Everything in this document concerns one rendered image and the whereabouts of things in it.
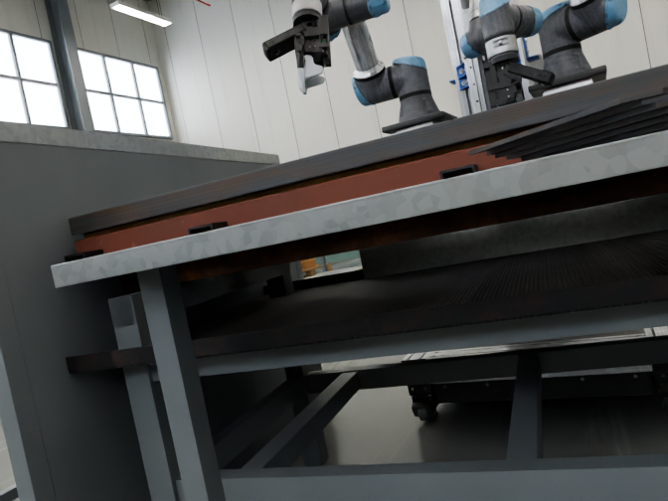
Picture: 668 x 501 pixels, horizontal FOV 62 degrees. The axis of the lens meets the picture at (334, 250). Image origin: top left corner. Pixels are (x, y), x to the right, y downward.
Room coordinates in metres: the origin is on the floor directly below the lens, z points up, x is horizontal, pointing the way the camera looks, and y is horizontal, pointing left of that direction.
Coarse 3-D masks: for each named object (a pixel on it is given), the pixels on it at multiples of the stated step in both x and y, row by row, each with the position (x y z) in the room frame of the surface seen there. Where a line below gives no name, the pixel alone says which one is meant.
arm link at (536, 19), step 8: (520, 8) 1.40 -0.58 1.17; (528, 8) 1.42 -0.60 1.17; (536, 8) 1.45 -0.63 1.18; (520, 16) 1.39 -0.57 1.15; (528, 16) 1.41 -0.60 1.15; (536, 16) 1.43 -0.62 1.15; (520, 24) 1.40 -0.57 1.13; (528, 24) 1.42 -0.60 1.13; (536, 24) 1.44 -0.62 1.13; (520, 32) 1.43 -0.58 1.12; (528, 32) 1.44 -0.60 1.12; (536, 32) 1.46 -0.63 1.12
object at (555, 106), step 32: (544, 96) 0.80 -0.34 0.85; (576, 96) 0.78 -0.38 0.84; (608, 96) 0.77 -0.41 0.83; (448, 128) 0.85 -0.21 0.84; (480, 128) 0.83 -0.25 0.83; (512, 128) 0.82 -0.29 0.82; (320, 160) 0.92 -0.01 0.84; (352, 160) 0.91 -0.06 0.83; (384, 160) 0.89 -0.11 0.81; (192, 192) 1.02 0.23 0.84; (224, 192) 0.99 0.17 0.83; (256, 192) 1.00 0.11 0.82; (96, 224) 1.10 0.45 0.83
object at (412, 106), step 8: (400, 96) 1.99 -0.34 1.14; (408, 96) 1.96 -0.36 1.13; (416, 96) 1.95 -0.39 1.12; (424, 96) 1.95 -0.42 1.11; (408, 104) 1.96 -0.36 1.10; (416, 104) 1.94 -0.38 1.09; (424, 104) 1.95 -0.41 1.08; (432, 104) 1.95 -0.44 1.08; (400, 112) 2.00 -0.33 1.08; (408, 112) 1.95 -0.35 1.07; (416, 112) 1.94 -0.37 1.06; (424, 112) 1.93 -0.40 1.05; (432, 112) 1.94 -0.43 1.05; (400, 120) 1.99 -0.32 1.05
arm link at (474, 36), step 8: (472, 0) 1.56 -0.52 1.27; (472, 8) 1.56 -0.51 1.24; (472, 16) 1.55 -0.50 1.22; (472, 24) 1.54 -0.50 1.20; (480, 24) 1.53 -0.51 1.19; (472, 32) 1.54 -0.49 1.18; (480, 32) 1.51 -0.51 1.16; (464, 40) 1.56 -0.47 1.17; (472, 40) 1.54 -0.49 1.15; (480, 40) 1.52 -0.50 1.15; (464, 48) 1.57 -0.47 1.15; (472, 48) 1.55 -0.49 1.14; (480, 48) 1.53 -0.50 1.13; (472, 56) 1.57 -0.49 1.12
